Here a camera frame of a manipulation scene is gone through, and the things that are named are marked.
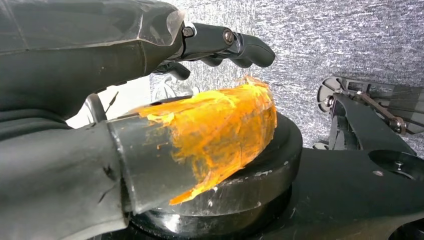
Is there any chrome stool base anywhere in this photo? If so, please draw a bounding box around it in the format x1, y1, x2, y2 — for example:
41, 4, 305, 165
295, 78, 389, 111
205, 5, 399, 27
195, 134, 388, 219
152, 76, 200, 101

